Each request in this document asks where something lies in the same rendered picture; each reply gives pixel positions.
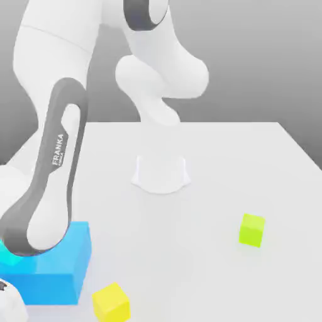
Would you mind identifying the small lime green cube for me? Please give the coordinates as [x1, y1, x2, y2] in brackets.
[238, 213, 267, 249]

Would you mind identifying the small cyan cube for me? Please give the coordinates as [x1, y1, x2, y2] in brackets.
[0, 238, 23, 267]

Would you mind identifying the large blue box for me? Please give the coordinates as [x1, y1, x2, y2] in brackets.
[0, 221, 92, 306]

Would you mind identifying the small yellow cube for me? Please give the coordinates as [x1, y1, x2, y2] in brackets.
[91, 281, 131, 322]

